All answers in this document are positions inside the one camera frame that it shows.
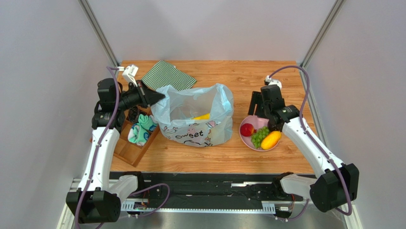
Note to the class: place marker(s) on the green striped cloth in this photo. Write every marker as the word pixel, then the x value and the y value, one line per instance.
pixel 164 73

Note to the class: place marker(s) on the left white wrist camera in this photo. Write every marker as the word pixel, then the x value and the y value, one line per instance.
pixel 129 74

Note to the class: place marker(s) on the green grapes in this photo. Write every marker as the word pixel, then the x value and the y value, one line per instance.
pixel 258 136

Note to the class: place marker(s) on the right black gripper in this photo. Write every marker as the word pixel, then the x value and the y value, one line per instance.
pixel 257 103

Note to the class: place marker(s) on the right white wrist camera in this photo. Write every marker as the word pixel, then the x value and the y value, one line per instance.
pixel 271 81

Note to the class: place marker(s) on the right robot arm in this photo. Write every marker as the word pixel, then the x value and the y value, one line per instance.
pixel 335 182

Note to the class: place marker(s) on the pink plate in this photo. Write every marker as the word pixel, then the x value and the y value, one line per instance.
pixel 257 123

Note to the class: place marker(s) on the yellow mango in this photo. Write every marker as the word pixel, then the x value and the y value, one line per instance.
pixel 271 140

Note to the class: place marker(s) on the red peach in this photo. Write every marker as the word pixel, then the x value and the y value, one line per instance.
pixel 247 130

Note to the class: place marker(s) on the teal white socks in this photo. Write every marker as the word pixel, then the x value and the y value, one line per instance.
pixel 140 132

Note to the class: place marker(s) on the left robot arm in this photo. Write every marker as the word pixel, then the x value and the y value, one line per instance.
pixel 95 200

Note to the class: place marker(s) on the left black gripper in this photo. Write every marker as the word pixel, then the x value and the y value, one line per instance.
pixel 147 97

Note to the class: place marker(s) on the yellow banana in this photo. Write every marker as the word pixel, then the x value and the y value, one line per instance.
pixel 202 117

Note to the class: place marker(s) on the light blue plastic bag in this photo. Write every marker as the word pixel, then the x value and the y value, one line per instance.
pixel 174 115

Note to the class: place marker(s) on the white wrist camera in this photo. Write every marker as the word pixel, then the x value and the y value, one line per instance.
pixel 129 74
pixel 271 81

